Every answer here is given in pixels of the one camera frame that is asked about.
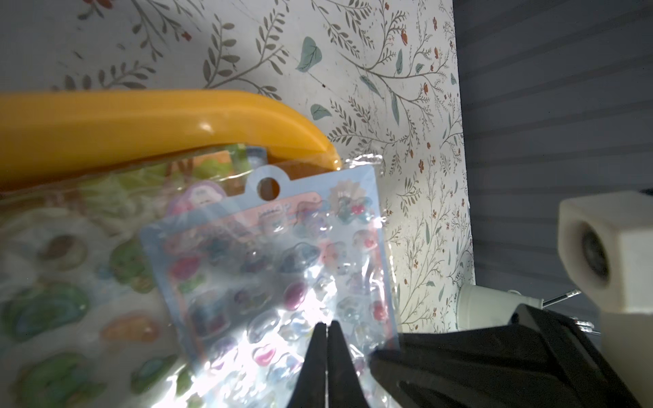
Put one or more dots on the yellow storage tray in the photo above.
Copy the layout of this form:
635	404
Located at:
48	137

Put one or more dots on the pens in cup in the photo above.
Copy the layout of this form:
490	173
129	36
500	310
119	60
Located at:
585	326

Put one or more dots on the green dinosaur sticker sheet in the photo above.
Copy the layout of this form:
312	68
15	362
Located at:
83	323

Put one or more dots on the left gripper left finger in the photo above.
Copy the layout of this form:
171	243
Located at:
310	389

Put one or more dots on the white pen cup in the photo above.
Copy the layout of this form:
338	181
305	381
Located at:
482	307

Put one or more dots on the pale blue jewel sticker sheet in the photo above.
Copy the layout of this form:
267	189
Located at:
247	278

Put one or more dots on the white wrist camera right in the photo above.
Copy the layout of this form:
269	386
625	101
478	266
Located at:
605	245

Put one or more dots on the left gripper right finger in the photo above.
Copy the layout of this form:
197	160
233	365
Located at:
344	389

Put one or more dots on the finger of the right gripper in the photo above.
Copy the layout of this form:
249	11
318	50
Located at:
539	359

